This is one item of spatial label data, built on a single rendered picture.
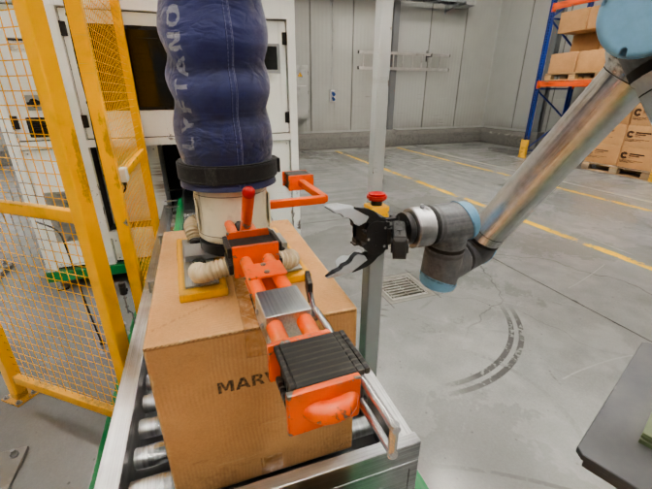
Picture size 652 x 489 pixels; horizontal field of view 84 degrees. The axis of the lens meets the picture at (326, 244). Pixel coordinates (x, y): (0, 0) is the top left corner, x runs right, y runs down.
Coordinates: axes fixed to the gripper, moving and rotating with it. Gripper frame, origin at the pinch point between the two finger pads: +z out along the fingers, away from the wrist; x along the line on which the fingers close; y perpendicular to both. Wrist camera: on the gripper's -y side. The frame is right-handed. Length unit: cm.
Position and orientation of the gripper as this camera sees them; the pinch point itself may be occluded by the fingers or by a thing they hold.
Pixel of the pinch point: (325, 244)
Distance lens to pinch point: 71.3
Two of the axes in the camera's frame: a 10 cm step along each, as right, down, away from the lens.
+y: -3.6, -3.5, 8.7
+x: -0.1, -9.3, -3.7
